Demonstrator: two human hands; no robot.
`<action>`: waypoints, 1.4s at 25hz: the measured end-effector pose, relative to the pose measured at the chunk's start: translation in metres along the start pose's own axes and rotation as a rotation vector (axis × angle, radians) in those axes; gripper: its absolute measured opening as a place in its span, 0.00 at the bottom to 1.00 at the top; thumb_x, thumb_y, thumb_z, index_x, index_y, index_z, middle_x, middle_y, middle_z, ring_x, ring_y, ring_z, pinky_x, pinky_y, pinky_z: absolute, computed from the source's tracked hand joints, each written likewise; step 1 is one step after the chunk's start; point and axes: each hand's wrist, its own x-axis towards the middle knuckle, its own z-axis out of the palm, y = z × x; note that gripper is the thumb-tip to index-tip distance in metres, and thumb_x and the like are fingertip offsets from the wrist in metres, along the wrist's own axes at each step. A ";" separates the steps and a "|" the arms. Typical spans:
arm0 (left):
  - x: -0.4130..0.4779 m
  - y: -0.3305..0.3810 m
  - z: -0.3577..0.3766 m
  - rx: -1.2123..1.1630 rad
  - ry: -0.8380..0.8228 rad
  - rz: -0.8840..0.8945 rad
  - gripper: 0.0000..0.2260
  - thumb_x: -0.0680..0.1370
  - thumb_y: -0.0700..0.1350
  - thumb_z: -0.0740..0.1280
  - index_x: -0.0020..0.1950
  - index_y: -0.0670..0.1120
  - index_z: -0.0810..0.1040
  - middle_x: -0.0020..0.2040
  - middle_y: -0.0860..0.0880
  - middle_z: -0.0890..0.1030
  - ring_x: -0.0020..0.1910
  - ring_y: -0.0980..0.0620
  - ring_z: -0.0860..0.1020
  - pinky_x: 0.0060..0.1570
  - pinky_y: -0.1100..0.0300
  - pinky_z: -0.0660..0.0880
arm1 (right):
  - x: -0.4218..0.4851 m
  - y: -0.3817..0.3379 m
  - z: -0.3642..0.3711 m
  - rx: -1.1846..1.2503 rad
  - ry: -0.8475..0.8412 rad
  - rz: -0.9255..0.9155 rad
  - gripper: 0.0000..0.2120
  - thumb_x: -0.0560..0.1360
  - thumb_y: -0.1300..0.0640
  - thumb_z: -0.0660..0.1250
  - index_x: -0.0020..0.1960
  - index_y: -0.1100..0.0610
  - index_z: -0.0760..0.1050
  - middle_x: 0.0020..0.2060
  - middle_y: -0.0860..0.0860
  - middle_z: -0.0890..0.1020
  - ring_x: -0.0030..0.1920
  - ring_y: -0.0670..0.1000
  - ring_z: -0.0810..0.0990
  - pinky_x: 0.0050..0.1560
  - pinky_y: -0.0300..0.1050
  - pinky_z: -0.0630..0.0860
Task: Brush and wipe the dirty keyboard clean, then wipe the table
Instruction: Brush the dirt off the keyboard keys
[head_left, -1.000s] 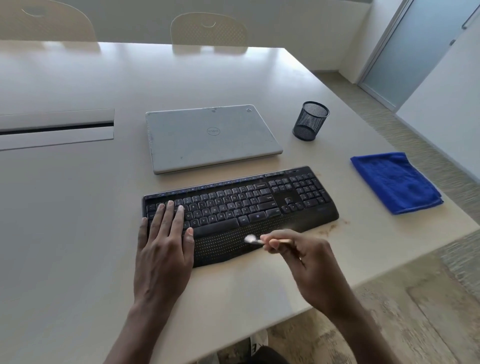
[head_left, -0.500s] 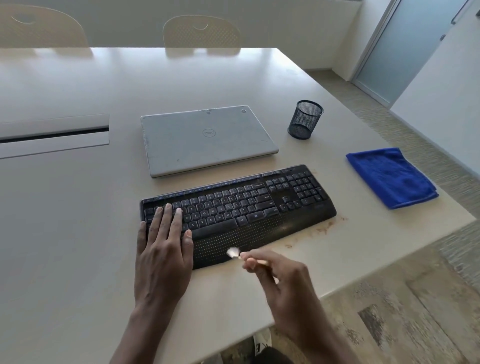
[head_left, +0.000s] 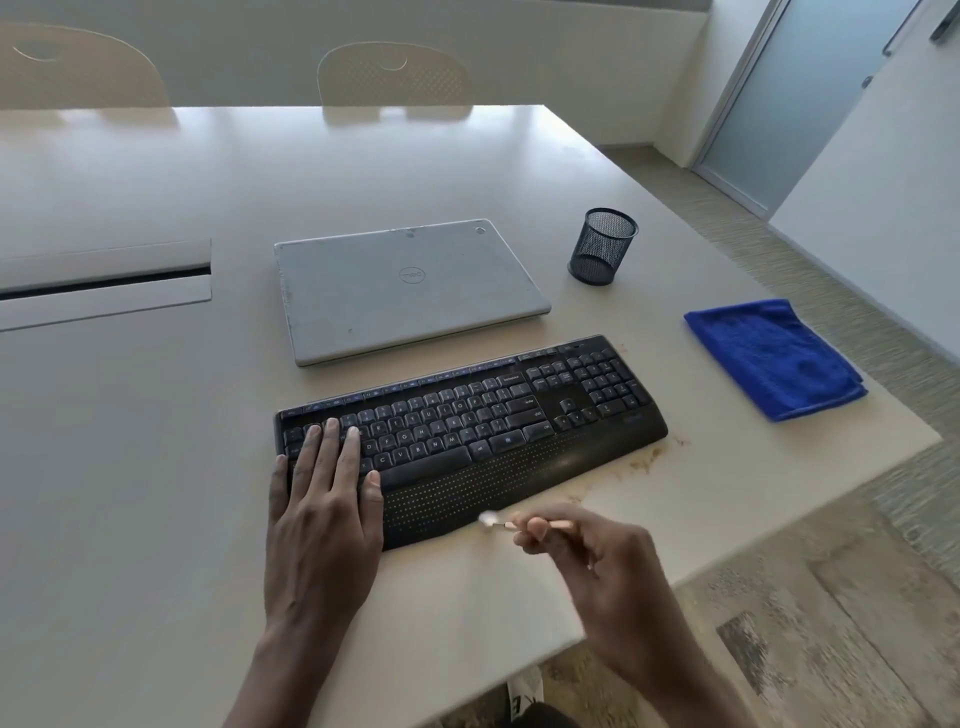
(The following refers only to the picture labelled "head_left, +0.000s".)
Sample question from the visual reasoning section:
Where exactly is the person's right hand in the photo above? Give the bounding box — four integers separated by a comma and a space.
512, 502, 706, 691

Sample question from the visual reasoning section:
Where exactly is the silver laptop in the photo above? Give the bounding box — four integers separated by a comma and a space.
272, 218, 553, 369

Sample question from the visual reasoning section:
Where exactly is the black mesh pen holder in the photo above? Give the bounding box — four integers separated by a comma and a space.
566, 207, 640, 287

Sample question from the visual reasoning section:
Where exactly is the blue microfibre cloth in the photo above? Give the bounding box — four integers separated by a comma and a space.
683, 298, 870, 424

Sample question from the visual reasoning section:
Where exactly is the person's black clothing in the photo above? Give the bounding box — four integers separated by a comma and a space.
517, 703, 579, 728

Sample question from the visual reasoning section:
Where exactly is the person's white shoe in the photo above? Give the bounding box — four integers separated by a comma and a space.
506, 665, 545, 720

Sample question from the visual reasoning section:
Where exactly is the black keyboard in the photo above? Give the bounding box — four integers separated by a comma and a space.
273, 334, 670, 553

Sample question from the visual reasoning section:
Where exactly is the grey desk cable slot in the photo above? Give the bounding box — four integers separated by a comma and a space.
0, 238, 214, 333

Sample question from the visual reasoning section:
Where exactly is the small wooden brush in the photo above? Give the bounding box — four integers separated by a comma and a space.
478, 510, 579, 535

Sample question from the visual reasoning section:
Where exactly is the frosted glass door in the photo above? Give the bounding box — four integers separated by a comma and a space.
689, 0, 960, 220

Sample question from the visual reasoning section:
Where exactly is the cream perforated chair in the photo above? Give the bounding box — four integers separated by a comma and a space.
0, 22, 172, 112
316, 41, 474, 108

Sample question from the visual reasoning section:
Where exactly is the person's left hand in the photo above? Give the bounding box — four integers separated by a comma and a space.
263, 418, 386, 643

